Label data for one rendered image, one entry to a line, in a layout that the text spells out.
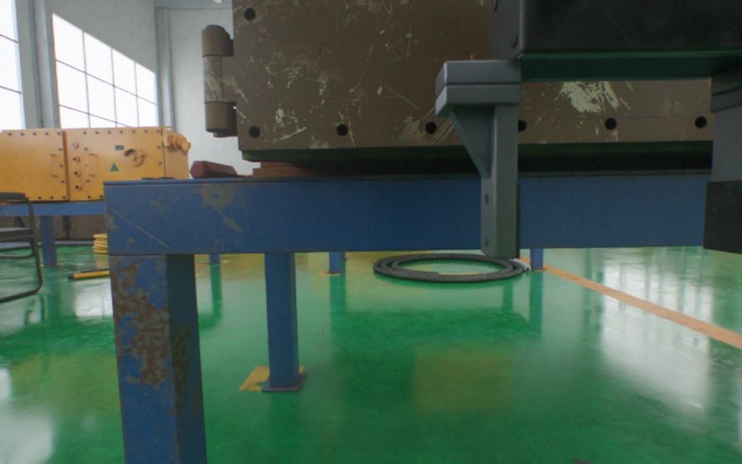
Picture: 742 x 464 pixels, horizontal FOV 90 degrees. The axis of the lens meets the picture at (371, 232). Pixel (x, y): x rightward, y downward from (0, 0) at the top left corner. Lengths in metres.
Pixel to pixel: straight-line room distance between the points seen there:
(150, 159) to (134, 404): 3.07
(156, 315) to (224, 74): 0.33
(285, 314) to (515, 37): 1.13
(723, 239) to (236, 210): 0.47
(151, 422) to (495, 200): 0.57
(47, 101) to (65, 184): 9.21
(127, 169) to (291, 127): 3.29
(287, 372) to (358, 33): 1.08
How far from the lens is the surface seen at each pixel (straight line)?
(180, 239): 0.56
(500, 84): 0.22
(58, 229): 8.19
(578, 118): 0.50
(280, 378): 1.34
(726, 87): 0.30
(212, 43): 0.51
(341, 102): 0.45
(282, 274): 1.23
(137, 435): 0.68
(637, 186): 0.59
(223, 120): 0.48
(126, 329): 0.63
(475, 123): 0.22
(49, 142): 4.10
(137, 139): 3.69
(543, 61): 0.23
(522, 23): 0.22
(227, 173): 0.65
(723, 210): 0.29
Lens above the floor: 0.60
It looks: 5 degrees down
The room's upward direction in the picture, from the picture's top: 1 degrees counter-clockwise
